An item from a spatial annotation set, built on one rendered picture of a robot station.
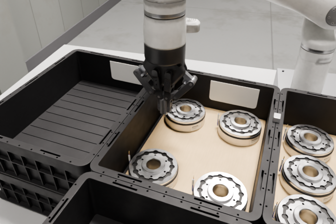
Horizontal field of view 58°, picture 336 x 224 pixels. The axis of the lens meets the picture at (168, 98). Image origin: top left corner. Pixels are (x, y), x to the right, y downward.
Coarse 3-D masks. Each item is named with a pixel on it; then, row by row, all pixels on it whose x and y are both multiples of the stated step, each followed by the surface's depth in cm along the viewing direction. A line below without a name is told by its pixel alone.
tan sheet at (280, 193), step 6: (288, 126) 78; (282, 132) 76; (282, 144) 73; (282, 150) 71; (282, 156) 70; (288, 156) 70; (330, 156) 70; (330, 162) 68; (276, 180) 64; (276, 186) 63; (276, 192) 61; (282, 192) 61; (276, 198) 60; (282, 198) 60; (330, 198) 60; (330, 204) 59
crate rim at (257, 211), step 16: (224, 80) 79; (240, 80) 78; (144, 96) 72; (272, 96) 72; (272, 112) 67; (272, 128) 62; (112, 144) 59; (96, 160) 55; (112, 176) 52; (128, 176) 52; (160, 192) 49; (176, 192) 49; (256, 192) 49; (224, 208) 47; (256, 208) 47
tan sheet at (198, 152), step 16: (208, 112) 83; (160, 128) 78; (208, 128) 78; (144, 144) 73; (160, 144) 73; (176, 144) 73; (192, 144) 73; (208, 144) 73; (224, 144) 73; (256, 144) 73; (176, 160) 69; (192, 160) 69; (208, 160) 69; (224, 160) 69; (240, 160) 69; (256, 160) 69; (192, 176) 65; (240, 176) 65
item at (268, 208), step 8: (288, 88) 74; (280, 96) 72; (312, 96) 72; (320, 96) 72; (328, 96) 72; (280, 104) 69; (280, 112) 67; (280, 120) 64; (280, 128) 62; (280, 136) 60; (272, 144) 59; (280, 144) 58; (272, 152) 57; (272, 160) 55; (272, 168) 54; (272, 176) 54; (272, 184) 52; (272, 192) 49; (264, 200) 48; (272, 200) 48; (264, 208) 47; (272, 208) 47; (264, 216) 46
